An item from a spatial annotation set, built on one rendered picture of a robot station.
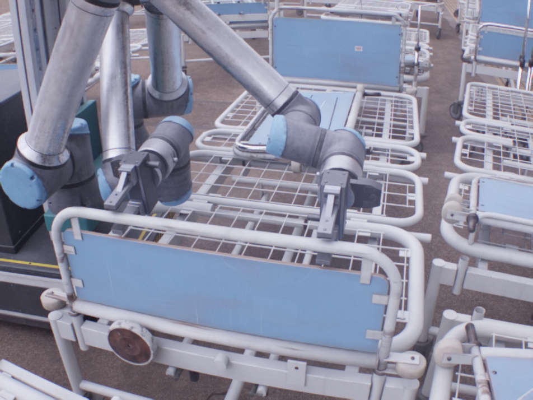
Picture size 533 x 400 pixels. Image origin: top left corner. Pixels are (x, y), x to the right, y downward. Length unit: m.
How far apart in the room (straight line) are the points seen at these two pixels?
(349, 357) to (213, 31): 0.79
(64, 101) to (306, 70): 1.83
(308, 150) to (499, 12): 5.00
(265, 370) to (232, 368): 0.08
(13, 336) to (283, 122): 1.35
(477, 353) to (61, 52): 1.12
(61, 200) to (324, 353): 0.92
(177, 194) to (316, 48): 1.72
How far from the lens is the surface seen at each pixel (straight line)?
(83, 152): 1.57
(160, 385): 1.74
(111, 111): 1.35
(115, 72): 1.39
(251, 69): 1.24
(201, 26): 1.25
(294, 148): 1.13
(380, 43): 2.83
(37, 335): 2.03
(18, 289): 1.90
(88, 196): 1.62
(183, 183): 1.30
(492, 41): 4.01
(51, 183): 1.44
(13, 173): 1.42
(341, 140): 1.14
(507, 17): 6.00
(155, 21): 1.59
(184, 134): 1.25
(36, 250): 1.90
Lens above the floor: 1.29
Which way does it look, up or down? 28 degrees down
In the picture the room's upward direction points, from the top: 1 degrees counter-clockwise
